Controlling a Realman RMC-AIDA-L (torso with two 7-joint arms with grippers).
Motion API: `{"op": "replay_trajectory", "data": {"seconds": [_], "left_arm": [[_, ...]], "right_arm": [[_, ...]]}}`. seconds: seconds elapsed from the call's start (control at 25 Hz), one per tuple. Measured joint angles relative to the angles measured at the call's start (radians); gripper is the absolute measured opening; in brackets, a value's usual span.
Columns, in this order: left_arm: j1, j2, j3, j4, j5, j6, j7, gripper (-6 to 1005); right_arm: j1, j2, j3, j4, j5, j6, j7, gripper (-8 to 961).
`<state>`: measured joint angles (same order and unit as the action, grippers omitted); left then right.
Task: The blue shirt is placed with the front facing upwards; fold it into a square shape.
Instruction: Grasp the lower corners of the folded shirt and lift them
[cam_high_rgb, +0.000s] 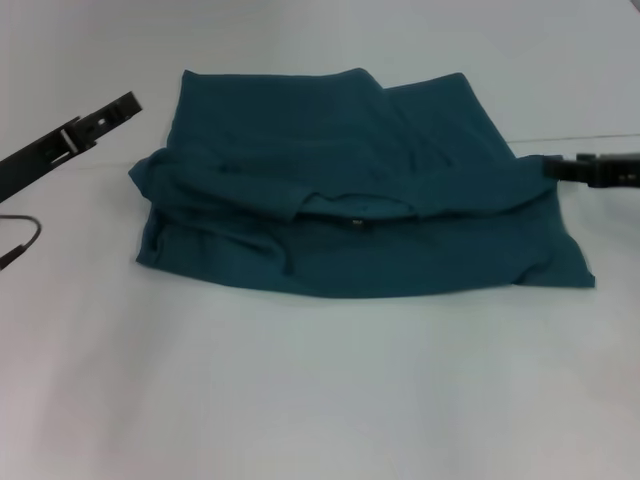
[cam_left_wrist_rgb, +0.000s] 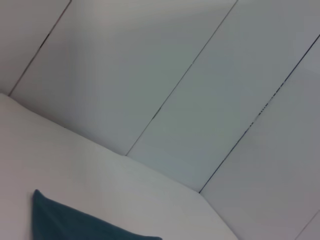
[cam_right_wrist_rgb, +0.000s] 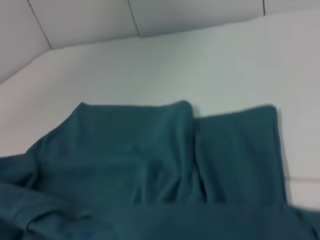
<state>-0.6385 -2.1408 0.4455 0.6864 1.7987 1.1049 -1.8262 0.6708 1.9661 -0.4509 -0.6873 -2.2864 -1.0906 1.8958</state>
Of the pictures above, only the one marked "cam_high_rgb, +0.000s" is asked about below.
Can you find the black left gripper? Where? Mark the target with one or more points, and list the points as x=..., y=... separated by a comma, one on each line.
x=30, y=162

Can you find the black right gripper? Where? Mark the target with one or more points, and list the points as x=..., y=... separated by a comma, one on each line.
x=620, y=172

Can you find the teal t-shirt with FREE print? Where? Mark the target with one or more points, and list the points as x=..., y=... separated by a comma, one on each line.
x=350, y=200

